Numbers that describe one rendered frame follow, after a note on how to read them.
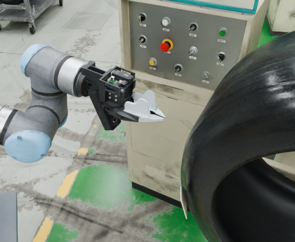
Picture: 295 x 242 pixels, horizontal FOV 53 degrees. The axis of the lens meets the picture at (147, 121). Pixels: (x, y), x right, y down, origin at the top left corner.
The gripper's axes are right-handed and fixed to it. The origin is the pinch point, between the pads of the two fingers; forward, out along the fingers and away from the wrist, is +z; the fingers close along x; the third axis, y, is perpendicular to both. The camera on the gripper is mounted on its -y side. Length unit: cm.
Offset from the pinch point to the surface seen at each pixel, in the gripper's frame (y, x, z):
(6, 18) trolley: -137, 206, -299
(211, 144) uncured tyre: 9.9, -11.1, 13.7
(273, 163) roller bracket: -23.2, 26.3, 30.9
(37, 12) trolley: -134, 240, -278
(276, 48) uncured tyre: 21.7, 5.1, 17.2
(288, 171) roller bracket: -22.7, 25.3, 35.6
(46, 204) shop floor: -131, 23, -73
